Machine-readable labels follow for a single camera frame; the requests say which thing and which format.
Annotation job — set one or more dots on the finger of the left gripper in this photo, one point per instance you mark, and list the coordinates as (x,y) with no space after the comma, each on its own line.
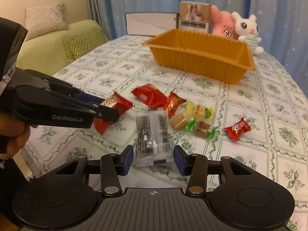
(98,111)
(65,88)

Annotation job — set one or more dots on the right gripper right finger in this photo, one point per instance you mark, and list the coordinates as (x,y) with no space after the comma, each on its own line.
(193,165)

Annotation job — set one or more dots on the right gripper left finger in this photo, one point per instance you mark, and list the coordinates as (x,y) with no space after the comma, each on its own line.
(112,166)

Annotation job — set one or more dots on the green-wrapped brown candy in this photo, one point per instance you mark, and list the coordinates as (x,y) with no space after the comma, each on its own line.
(201,129)

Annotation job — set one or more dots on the clear black snack packet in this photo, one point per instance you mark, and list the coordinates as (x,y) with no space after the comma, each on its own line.
(152,146)

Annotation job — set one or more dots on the tan clear-wrapped candy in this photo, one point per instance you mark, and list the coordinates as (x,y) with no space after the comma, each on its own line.
(179,121)

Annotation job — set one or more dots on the red star candy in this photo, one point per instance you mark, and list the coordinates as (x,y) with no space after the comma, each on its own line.
(237,129)

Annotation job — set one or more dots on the large red candy packet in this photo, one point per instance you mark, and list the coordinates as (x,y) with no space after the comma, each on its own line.
(150,95)

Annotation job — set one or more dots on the yellow candy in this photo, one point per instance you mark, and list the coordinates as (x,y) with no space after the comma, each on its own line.
(198,111)

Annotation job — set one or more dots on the red gold candy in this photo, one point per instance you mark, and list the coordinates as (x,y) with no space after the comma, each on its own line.
(172,103)

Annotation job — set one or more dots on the orange plastic tray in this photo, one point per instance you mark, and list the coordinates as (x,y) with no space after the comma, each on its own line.
(204,54)

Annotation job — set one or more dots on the left hand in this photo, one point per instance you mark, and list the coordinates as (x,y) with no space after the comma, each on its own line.
(17,131)

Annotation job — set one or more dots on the green sofa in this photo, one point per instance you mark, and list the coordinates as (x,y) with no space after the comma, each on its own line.
(46,53)

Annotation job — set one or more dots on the green zigzag cushion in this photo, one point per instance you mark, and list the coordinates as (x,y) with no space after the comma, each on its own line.
(79,45)

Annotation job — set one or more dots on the beige cushion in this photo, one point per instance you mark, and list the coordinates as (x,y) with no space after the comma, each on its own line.
(41,20)

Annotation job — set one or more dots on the floral tablecloth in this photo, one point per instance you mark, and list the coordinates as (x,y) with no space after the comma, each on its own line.
(268,99)

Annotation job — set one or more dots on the white green carton box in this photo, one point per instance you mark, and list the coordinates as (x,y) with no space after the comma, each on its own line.
(150,24)

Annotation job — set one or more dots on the brown humidifier box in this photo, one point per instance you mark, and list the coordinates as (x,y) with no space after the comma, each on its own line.
(194,16)

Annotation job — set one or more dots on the pink starfish plush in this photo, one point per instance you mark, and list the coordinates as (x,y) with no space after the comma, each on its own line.
(222,23)

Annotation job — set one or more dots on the white bunny plush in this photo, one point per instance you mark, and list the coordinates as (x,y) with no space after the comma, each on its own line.
(248,31)

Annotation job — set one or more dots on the blue star curtain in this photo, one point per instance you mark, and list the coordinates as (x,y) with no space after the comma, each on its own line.
(282,23)

